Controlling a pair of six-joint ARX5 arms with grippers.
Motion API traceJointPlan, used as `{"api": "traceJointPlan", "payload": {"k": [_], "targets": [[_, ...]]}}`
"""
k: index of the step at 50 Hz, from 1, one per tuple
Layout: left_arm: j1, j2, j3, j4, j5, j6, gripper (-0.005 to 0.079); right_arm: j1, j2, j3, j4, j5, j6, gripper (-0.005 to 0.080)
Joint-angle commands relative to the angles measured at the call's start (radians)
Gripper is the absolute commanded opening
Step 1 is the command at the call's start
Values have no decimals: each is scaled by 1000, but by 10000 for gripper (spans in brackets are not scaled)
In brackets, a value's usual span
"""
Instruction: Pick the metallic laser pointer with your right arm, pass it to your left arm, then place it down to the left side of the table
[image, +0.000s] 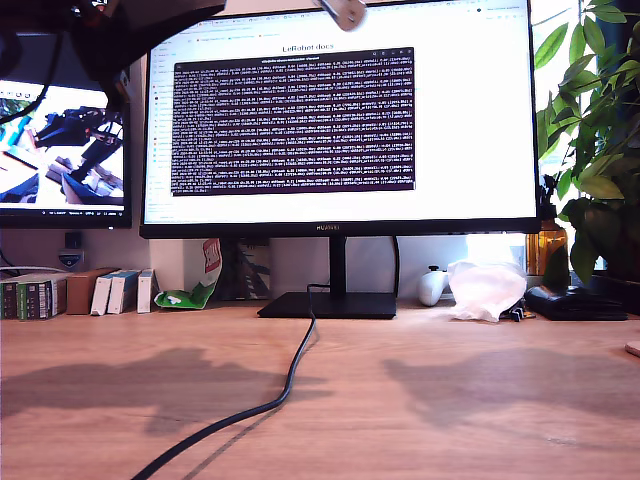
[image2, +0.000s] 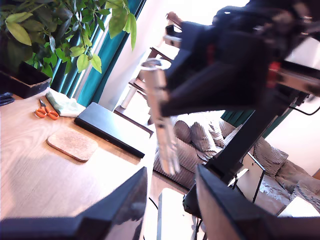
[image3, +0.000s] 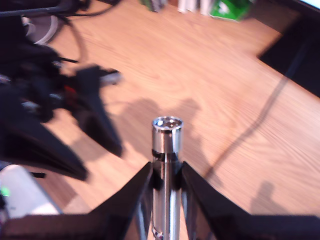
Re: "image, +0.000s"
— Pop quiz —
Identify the black leather pouch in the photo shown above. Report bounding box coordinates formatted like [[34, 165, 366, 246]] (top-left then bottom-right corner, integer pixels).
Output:
[[523, 284, 629, 322]]

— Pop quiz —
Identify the grey shield badge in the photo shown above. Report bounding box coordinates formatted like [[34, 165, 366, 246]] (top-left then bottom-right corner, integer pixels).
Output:
[[57, 249, 85, 271]]

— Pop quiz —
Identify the white and blue box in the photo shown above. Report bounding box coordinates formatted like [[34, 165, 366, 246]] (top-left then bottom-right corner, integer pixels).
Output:
[[136, 268, 159, 315], [107, 269, 141, 315]]

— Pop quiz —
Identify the dark plant pot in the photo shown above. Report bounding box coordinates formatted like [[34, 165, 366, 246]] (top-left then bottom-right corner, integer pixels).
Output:
[[587, 269, 640, 314]]

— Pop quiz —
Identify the brown cardboard box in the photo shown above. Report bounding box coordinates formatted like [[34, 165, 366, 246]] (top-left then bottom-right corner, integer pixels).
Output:
[[65, 267, 121, 316]]

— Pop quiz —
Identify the green printed cardboard box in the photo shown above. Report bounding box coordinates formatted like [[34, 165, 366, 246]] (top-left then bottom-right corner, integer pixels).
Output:
[[0, 277, 20, 321], [17, 274, 69, 321]]

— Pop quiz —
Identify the large black Huawei monitor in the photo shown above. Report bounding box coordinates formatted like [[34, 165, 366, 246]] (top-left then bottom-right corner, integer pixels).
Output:
[[139, 0, 543, 320]]

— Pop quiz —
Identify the dark patterned box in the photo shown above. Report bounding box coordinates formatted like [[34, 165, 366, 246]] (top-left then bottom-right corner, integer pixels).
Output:
[[234, 237, 273, 301]]

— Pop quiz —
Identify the thick black table cable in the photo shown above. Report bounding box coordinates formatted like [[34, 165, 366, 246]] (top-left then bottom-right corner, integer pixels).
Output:
[[130, 283, 331, 480]]

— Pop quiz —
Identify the green leafy houseplant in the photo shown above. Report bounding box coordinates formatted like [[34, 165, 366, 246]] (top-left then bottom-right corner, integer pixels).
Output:
[[532, 0, 640, 286]]

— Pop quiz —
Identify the thin white cable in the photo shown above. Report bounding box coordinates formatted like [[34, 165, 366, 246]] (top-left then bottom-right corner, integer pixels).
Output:
[[0, 265, 66, 276]]

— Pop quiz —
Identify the green and red snack bag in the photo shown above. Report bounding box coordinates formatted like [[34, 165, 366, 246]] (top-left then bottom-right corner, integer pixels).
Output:
[[153, 238, 224, 311]]

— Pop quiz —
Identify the black monitor with dark screen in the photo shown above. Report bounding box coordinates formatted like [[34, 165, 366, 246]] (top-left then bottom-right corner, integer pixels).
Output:
[[0, 29, 134, 230]]

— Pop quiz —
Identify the crumpled white plastic bag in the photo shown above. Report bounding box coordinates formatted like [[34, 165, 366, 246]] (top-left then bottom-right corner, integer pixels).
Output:
[[446, 259, 528, 323]]

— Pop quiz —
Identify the amber glass pump bottle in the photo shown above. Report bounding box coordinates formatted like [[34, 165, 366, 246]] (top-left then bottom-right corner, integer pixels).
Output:
[[527, 217, 570, 277]]

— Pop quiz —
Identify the white game controller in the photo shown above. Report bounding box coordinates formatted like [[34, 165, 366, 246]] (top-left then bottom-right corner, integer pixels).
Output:
[[417, 265, 451, 307]]

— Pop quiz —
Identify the small white box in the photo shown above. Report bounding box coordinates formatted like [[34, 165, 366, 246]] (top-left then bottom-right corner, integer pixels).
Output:
[[89, 275, 117, 317]]

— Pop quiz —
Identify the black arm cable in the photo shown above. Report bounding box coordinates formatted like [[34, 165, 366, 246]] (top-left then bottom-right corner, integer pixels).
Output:
[[0, 29, 66, 126]]

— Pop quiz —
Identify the black monitor power cable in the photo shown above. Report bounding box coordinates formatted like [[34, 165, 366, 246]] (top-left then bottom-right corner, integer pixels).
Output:
[[392, 236, 402, 299]]

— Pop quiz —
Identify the metallic silver laser pointer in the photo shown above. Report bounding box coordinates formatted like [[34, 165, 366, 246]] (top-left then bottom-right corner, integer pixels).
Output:
[[312, 0, 370, 33]]

